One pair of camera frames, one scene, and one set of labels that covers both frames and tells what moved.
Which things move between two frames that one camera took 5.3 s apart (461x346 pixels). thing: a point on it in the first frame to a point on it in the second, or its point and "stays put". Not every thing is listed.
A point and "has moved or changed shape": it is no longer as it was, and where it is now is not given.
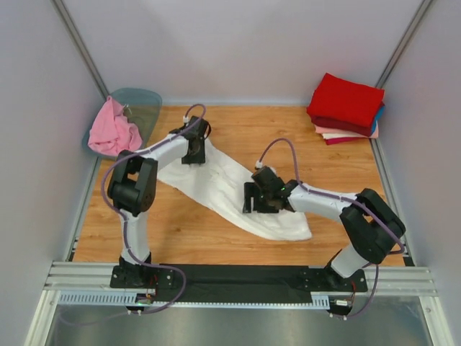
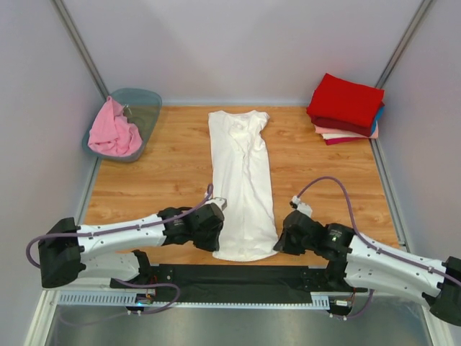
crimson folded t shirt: x=338 y=140 stays put
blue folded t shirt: x=379 y=115 stays put
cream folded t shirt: x=336 y=135 stays put
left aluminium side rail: x=94 y=173 stays put
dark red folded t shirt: x=341 y=125 stays put
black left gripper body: x=199 y=158 to x=207 y=240
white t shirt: x=220 y=184 has moved or changed shape
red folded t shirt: x=341 y=99 stays put
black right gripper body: x=265 y=205 to x=288 y=244
